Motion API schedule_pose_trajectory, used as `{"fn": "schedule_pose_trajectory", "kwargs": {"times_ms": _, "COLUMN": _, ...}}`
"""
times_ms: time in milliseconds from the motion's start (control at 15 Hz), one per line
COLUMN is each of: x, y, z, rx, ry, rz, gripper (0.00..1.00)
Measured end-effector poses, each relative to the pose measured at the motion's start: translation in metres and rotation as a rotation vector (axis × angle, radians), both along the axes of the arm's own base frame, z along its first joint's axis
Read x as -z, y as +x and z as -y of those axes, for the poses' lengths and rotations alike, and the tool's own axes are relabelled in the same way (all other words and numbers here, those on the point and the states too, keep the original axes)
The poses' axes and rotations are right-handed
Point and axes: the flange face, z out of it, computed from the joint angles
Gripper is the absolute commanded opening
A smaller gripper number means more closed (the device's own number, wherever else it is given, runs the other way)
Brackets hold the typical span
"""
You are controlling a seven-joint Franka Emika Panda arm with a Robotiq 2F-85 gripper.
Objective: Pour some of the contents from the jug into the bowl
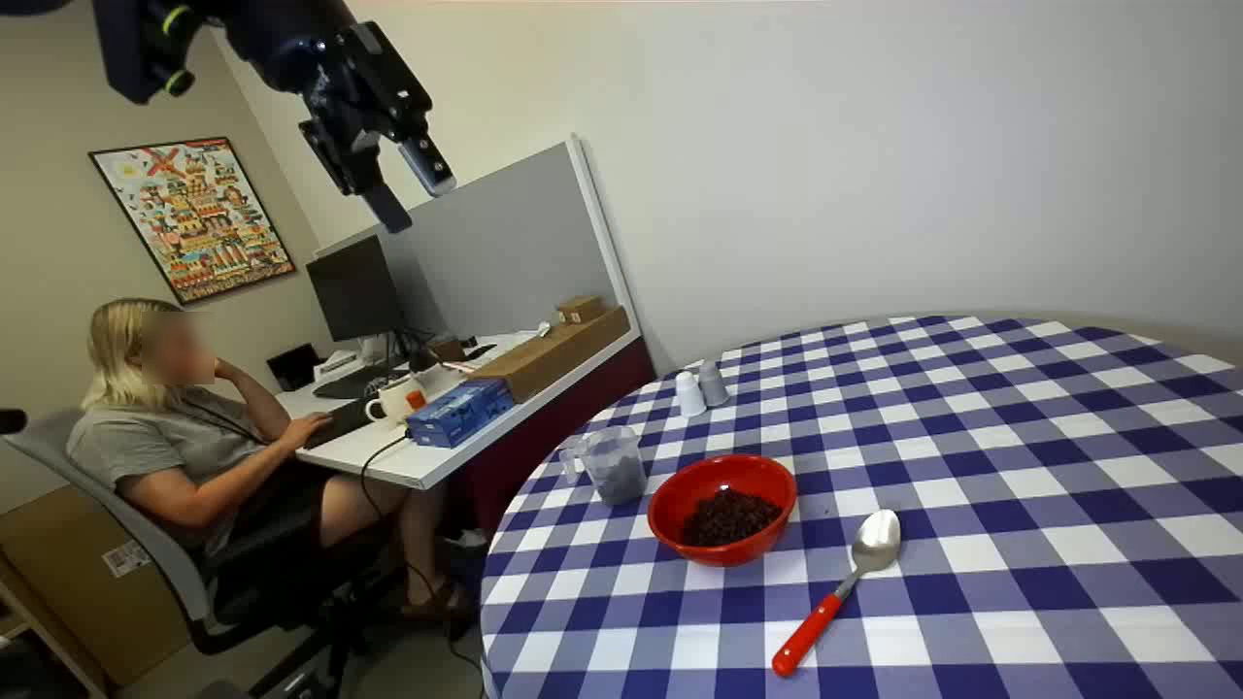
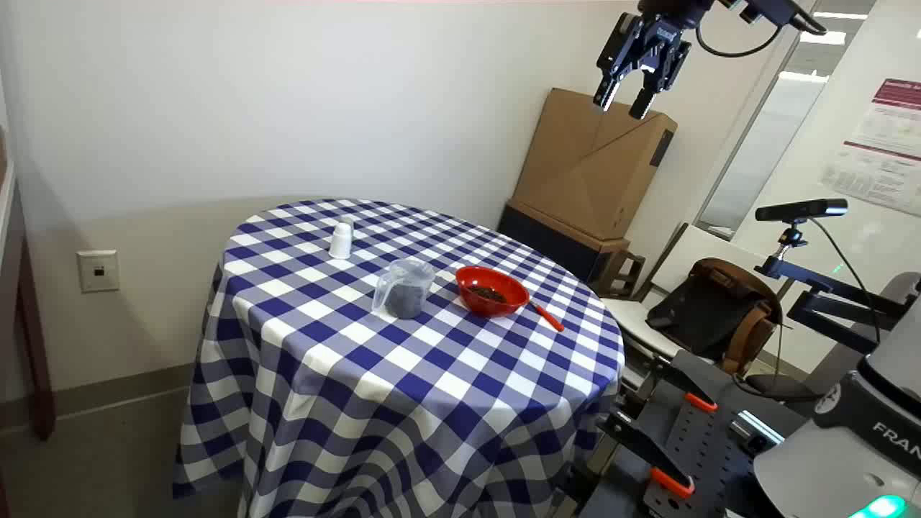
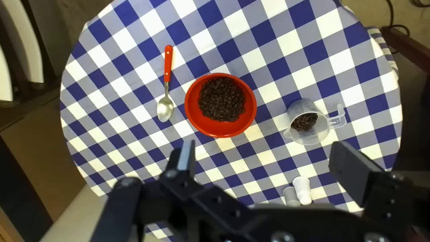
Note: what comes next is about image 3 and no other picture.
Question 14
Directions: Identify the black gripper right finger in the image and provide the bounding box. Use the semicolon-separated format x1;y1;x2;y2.
328;140;387;207

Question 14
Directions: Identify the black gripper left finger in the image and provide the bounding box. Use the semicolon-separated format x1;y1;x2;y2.
176;138;198;173

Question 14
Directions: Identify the dark coffee beans heap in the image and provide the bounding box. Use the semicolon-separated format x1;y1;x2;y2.
290;111;320;133
198;76;247;122

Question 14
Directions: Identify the red plastic bowl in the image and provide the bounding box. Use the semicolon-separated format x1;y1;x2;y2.
183;72;258;138

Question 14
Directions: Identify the white shaker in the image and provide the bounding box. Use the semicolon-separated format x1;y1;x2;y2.
293;174;312;205

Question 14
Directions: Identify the grey translucent shaker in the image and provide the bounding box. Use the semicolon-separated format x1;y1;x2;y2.
282;185;300;207

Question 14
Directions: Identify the light wooden cabinet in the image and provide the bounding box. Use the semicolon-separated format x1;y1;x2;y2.
0;99;86;242

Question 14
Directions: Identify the blue white checked tablecloth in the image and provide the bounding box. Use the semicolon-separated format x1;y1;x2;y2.
59;0;405;242

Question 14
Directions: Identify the wooden chair white seat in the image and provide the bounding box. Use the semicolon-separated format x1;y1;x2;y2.
0;0;48;105

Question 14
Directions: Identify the metal spoon orange handle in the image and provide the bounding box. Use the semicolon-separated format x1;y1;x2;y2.
156;44;177;123

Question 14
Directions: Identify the dark wooden rail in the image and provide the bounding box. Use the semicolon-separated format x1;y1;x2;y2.
380;25;430;75

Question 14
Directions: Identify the black loose cable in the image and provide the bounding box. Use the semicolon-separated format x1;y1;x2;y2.
382;0;430;37

